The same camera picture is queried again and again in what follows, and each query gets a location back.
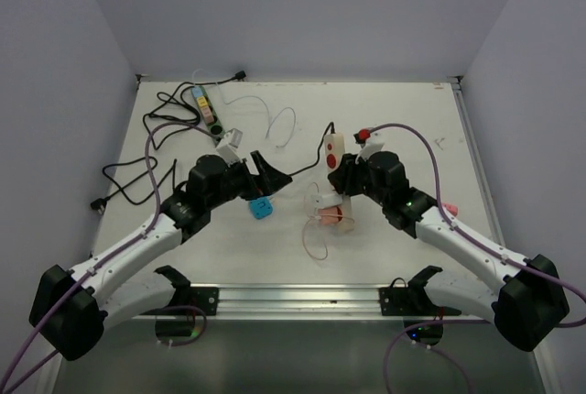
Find light blue usb cable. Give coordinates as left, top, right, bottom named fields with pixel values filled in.
left=191, top=68, right=298, bottom=148

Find salmon usb charger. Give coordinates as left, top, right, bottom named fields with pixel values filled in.
left=317, top=206, right=343, bottom=225

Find pink usb cable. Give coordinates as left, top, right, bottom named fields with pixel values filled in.
left=301, top=181, right=330, bottom=262

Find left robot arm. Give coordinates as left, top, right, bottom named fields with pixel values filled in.
left=29, top=151, right=292, bottom=361

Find green power strip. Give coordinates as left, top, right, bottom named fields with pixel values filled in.
left=190, top=85, right=225, bottom=145

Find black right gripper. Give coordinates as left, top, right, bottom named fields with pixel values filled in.
left=329, top=150, right=389, bottom=207

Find black cream strip cord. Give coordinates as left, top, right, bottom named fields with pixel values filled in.
left=89, top=121, right=338, bottom=219

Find black green strip cord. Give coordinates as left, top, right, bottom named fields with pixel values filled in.
left=142, top=70, right=247, bottom=151

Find yellow usb charger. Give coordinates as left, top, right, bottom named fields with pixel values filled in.
left=196, top=96, right=209, bottom=107

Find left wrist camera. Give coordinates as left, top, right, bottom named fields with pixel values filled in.
left=216, top=128, right=243, bottom=165

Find pink usb charger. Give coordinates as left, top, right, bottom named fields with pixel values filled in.
left=201, top=106, right=214, bottom=123

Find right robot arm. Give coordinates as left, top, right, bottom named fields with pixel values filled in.
left=326, top=151, right=570, bottom=352

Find front aluminium rail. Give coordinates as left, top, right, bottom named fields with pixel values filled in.
left=127, top=283, right=482, bottom=320

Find light blue usb charger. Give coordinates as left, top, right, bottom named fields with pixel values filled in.
left=190, top=86, right=205, bottom=99

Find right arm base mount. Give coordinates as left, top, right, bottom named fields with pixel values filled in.
left=378, top=266, right=461, bottom=316

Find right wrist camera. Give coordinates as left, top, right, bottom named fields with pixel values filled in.
left=354, top=128, right=384, bottom=162

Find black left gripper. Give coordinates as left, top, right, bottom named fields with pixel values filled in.
left=206, top=150, right=290, bottom=210

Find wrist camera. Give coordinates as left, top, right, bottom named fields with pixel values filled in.
left=216, top=128, right=243, bottom=165
left=354, top=128, right=384, bottom=162

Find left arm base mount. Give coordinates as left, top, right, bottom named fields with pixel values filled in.
left=155, top=266, right=220, bottom=316

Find blue plug adapter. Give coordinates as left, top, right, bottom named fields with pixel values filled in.
left=248, top=197, right=274, bottom=220

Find cream power strip red sockets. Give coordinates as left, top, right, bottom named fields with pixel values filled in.
left=324, top=132, right=354, bottom=233

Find white usb charger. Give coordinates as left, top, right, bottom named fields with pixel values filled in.
left=310, top=192, right=343, bottom=209

